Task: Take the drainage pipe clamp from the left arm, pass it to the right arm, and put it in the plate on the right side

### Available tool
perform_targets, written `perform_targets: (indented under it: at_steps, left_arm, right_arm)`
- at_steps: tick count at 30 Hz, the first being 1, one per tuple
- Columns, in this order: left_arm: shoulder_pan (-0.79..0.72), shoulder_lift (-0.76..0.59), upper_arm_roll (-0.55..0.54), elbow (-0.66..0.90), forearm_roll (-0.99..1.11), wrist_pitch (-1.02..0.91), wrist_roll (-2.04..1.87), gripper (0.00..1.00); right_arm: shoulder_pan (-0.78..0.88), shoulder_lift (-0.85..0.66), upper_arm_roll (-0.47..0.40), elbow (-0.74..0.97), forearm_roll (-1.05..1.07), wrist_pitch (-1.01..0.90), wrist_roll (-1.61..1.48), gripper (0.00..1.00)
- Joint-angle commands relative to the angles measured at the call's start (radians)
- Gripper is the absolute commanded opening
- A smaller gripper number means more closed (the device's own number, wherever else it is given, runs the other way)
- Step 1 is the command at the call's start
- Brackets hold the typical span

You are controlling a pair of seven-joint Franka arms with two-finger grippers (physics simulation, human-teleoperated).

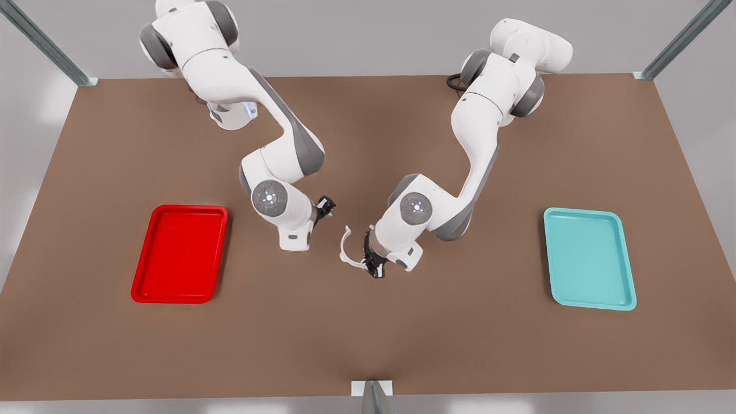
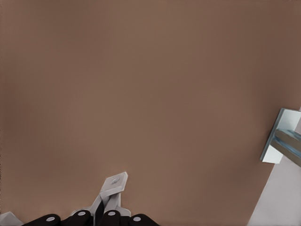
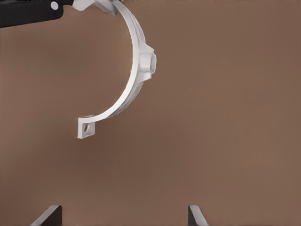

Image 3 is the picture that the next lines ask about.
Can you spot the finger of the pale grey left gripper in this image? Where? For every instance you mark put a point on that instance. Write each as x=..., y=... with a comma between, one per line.
x=82, y=4

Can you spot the right gripper pale grey right finger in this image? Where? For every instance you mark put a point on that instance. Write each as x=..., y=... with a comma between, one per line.
x=194, y=217

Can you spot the white drainage pipe clamp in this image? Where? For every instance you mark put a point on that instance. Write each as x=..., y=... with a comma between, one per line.
x=137, y=40

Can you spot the right gripper pale grey left finger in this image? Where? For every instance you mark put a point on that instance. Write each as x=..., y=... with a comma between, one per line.
x=53, y=217

